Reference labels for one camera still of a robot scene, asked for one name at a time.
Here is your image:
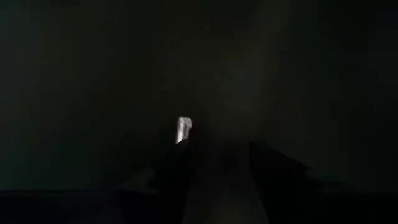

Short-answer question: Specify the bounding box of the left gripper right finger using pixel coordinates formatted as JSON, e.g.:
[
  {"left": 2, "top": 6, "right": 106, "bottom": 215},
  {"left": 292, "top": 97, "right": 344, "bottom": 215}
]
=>
[{"left": 248, "top": 141, "right": 343, "bottom": 224}]

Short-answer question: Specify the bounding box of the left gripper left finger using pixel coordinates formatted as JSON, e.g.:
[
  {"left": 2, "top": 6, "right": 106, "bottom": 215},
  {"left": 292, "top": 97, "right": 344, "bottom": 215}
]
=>
[{"left": 119, "top": 140, "right": 200, "bottom": 224}]

